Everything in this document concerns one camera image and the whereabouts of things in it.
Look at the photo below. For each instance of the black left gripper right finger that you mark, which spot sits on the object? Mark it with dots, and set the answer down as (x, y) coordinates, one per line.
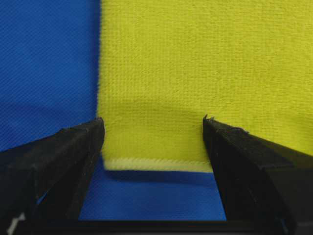
(265, 188)

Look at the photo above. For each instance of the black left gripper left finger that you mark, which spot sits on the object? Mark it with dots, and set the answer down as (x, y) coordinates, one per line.
(48, 179)

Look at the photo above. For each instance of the yellow-green towel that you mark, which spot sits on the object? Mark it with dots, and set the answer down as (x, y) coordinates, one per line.
(165, 64)

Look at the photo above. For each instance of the blue table cloth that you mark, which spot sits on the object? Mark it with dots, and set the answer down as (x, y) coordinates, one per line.
(48, 81)

